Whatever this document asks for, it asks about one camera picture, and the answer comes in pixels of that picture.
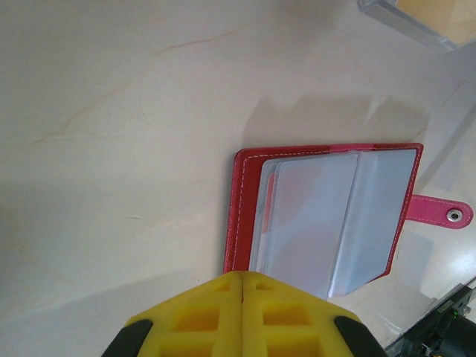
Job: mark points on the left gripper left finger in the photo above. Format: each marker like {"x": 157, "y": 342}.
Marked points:
{"x": 193, "y": 327}

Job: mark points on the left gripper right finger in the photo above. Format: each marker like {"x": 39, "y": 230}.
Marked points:
{"x": 290, "y": 327}

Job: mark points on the red leather card holder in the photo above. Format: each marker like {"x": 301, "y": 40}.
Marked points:
{"x": 241, "y": 208}

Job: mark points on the clear plastic box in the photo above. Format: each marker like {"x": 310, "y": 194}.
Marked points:
{"x": 405, "y": 24}

